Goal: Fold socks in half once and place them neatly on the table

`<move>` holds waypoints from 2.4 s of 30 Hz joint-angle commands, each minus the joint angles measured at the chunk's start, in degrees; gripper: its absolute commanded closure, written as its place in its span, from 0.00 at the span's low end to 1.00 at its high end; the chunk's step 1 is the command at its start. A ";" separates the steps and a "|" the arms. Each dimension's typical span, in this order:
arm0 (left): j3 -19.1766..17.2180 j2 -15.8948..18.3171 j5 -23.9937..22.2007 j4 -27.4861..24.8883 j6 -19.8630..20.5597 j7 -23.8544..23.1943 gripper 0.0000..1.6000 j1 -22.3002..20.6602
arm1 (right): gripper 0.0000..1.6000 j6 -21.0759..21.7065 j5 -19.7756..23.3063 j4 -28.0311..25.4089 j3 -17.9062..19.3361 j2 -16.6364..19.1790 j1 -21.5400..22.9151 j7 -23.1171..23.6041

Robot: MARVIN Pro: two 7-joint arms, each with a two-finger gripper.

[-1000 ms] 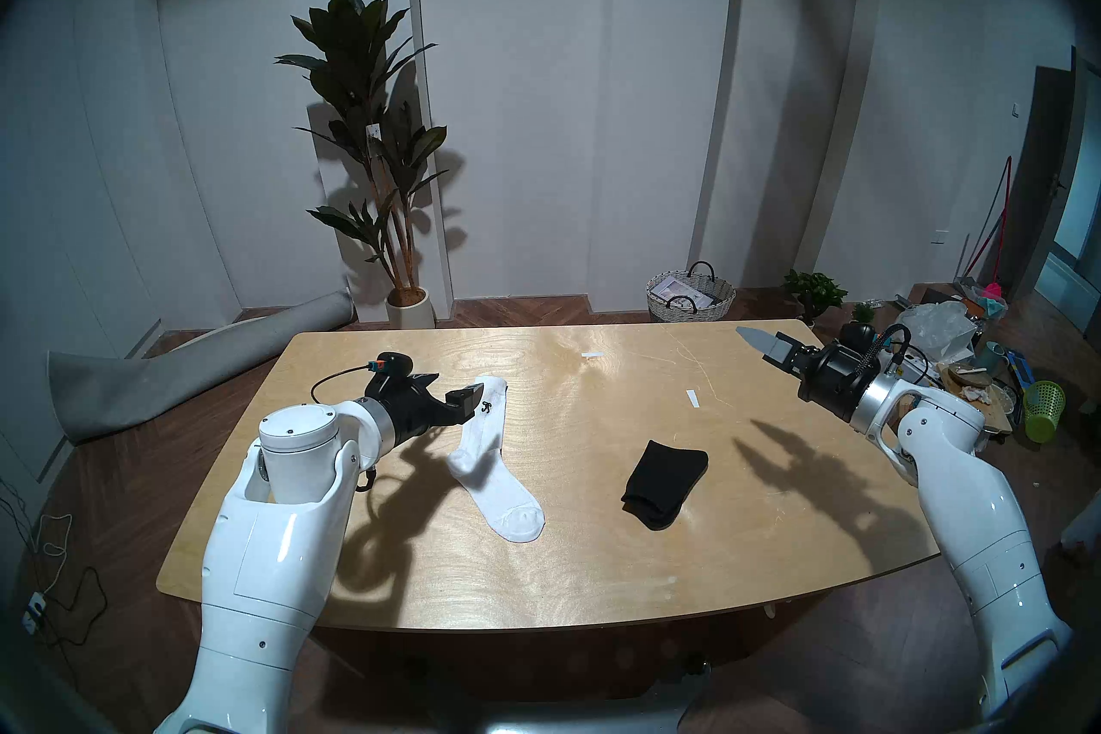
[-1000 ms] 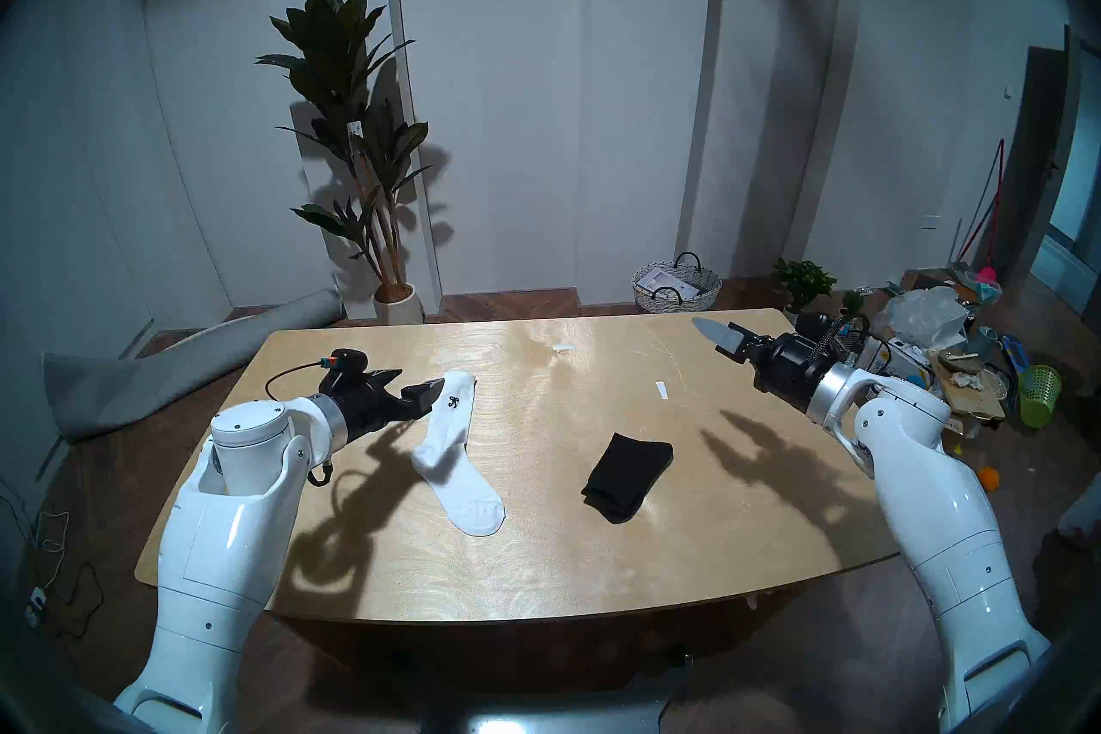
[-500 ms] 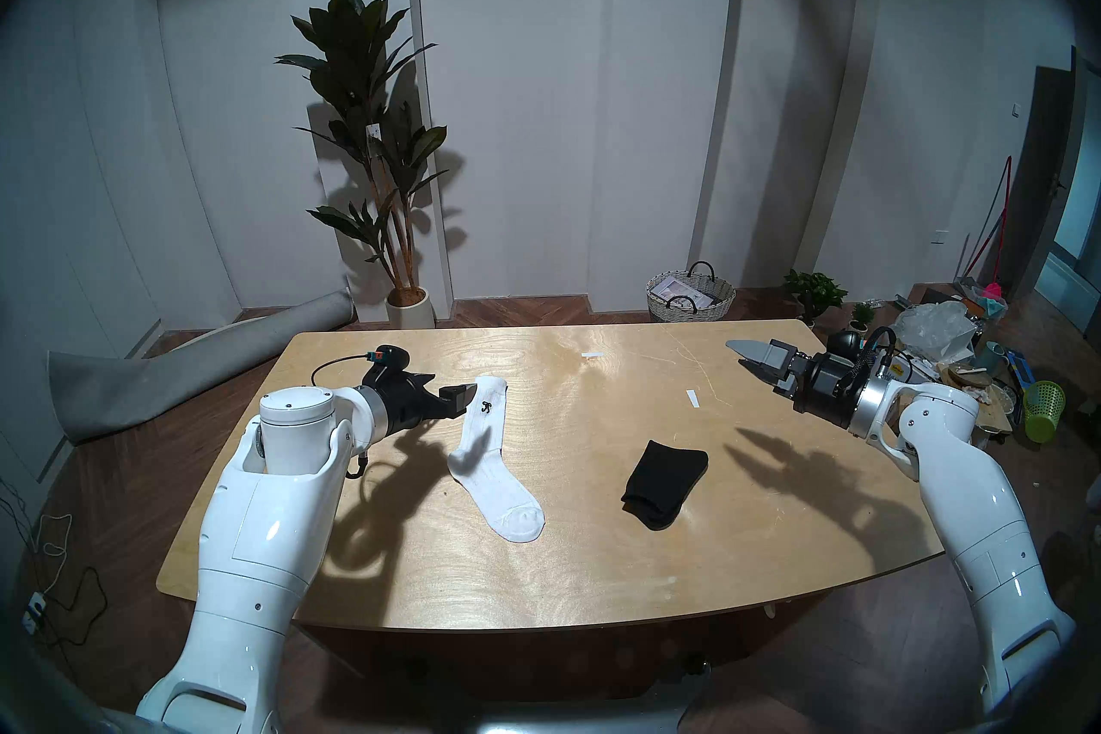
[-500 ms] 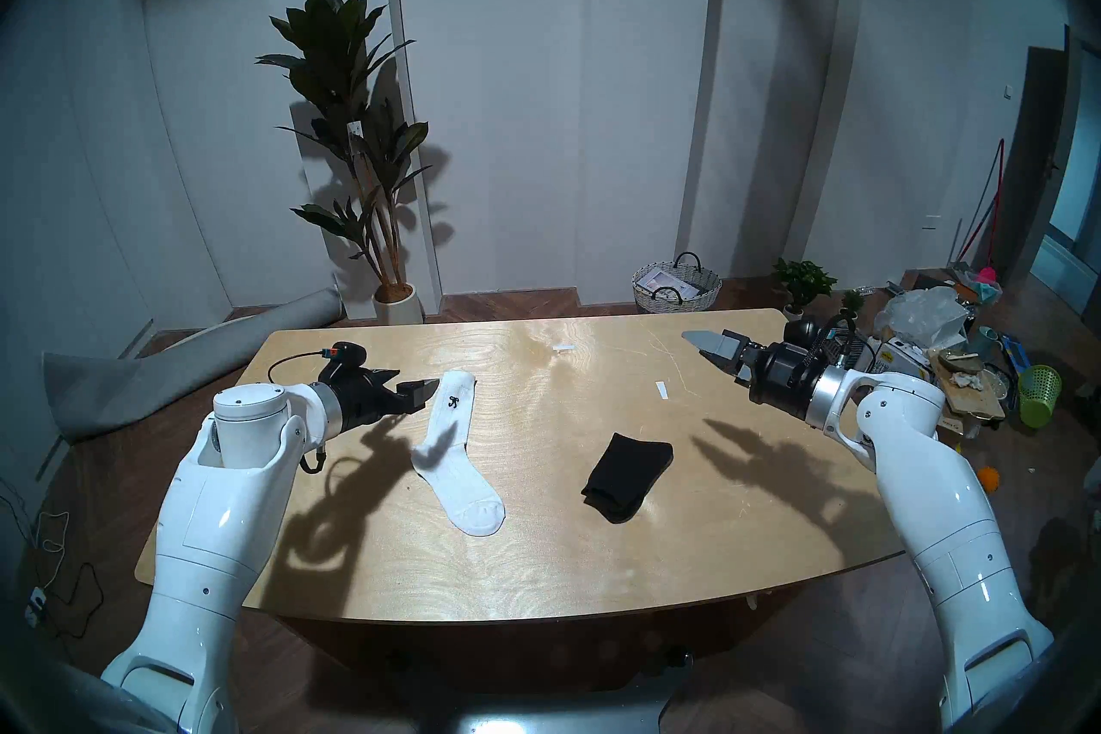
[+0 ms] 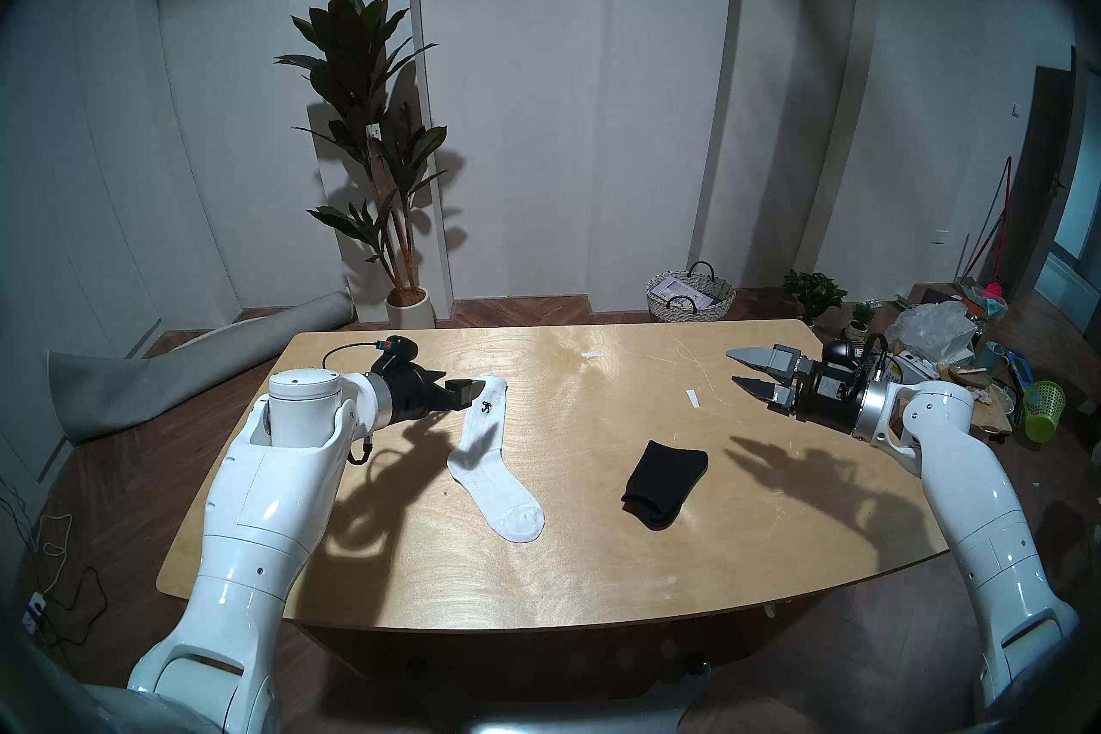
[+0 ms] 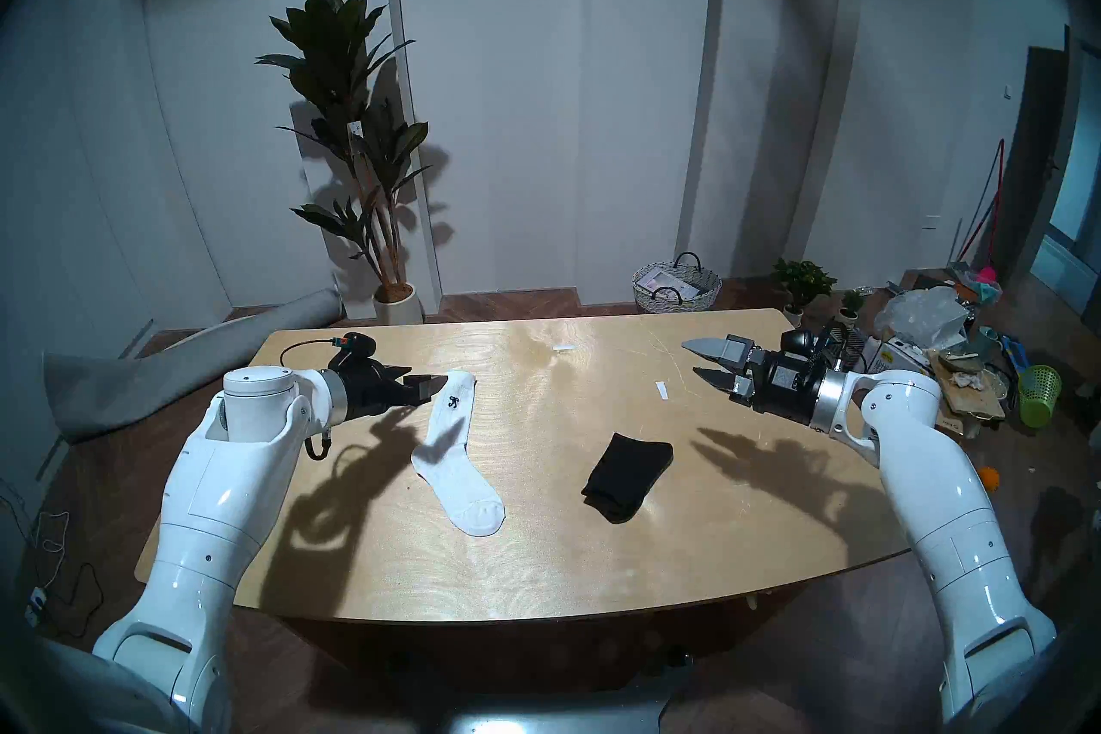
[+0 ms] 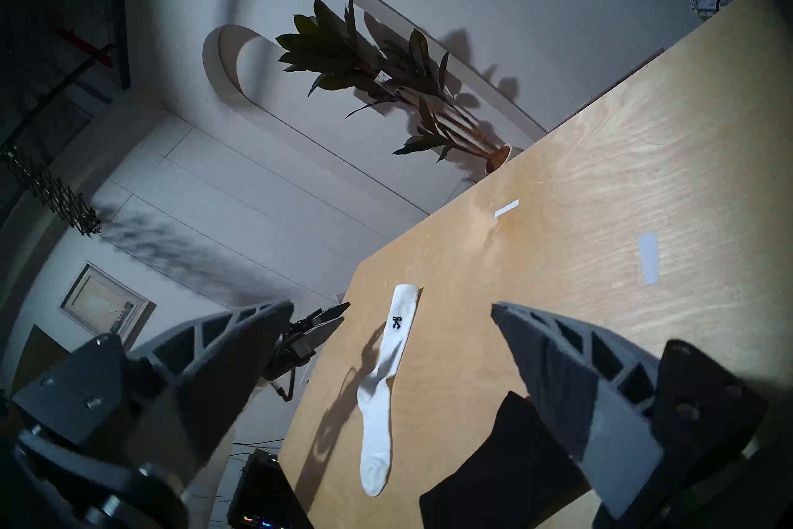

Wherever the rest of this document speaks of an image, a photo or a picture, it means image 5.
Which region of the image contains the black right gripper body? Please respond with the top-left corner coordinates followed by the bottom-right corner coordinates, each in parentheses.
top-left (791, 358), bottom-right (868, 432)

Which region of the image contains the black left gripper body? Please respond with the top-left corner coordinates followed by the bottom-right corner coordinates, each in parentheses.
top-left (372, 367), bottom-right (450, 428)

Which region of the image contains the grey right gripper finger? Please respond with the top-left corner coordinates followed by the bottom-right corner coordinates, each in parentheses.
top-left (727, 345), bottom-right (805, 379)
top-left (731, 378), bottom-right (794, 411)

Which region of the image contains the white sock with black logo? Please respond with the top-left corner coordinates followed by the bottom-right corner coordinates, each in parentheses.
top-left (446, 376), bottom-right (546, 544)

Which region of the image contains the small green potted plant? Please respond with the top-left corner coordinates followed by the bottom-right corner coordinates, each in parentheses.
top-left (783, 270), bottom-right (848, 329)

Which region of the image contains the white plant pot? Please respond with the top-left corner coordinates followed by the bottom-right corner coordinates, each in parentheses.
top-left (385, 287), bottom-right (436, 331)

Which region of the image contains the white cardboard box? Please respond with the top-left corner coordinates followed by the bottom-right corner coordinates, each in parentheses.
top-left (886, 352), bottom-right (938, 385)

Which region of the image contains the wooden board with clutter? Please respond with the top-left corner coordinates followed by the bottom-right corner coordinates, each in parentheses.
top-left (942, 362), bottom-right (1012, 432)

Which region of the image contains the green mesh waste basket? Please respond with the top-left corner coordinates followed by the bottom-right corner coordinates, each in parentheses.
top-left (1022, 381), bottom-right (1067, 444)

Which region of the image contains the rolled grey carpet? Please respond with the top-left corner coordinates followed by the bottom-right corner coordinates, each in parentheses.
top-left (47, 289), bottom-right (355, 445)

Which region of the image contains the dark grey door leaf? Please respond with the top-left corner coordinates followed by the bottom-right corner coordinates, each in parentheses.
top-left (1006, 66), bottom-right (1076, 295)

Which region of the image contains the tall dark green plant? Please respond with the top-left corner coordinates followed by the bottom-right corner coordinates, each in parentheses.
top-left (275, 0), bottom-right (450, 295)

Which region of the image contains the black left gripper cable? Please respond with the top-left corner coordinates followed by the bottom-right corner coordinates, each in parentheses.
top-left (323, 341), bottom-right (384, 467)

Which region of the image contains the wicker basket with black handles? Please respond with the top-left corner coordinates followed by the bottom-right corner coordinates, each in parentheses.
top-left (646, 261), bottom-right (737, 324)

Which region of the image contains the red handled broom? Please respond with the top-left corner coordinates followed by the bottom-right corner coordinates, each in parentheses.
top-left (963, 156), bottom-right (1014, 299)

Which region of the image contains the thin floor cable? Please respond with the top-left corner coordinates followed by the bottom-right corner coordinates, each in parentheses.
top-left (0, 479), bottom-right (108, 647)

